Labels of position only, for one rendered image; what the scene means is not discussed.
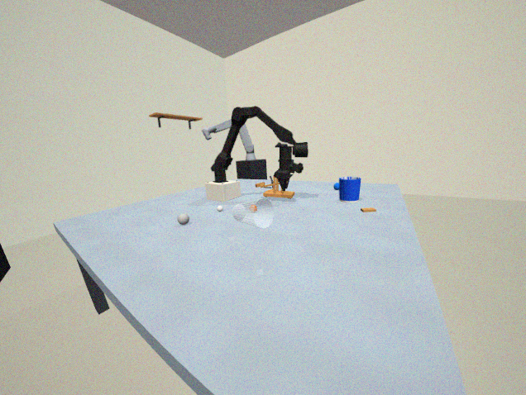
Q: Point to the blue cup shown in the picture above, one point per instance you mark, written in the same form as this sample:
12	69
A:
349	189

